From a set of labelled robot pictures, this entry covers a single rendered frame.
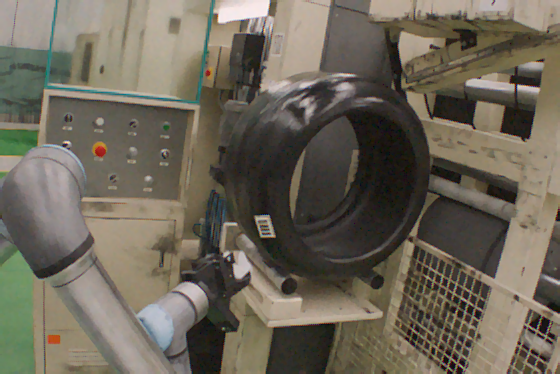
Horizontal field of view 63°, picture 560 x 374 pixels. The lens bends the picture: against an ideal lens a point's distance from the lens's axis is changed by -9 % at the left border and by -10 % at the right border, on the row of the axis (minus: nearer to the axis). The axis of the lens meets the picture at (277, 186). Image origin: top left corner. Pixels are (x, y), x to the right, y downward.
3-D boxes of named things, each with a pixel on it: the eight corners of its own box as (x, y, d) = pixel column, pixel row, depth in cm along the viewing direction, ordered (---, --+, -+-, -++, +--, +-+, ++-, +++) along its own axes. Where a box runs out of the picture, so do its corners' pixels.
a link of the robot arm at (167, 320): (128, 354, 83) (121, 311, 80) (165, 326, 92) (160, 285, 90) (164, 366, 79) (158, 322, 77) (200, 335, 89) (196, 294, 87)
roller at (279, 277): (240, 249, 159) (231, 240, 156) (251, 239, 159) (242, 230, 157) (289, 298, 128) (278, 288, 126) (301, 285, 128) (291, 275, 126)
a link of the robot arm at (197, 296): (202, 328, 88) (167, 326, 92) (215, 317, 92) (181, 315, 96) (191, 290, 87) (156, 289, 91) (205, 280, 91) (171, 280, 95)
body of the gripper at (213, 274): (236, 250, 101) (203, 274, 91) (245, 289, 103) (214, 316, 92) (205, 252, 105) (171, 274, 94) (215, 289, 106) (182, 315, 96)
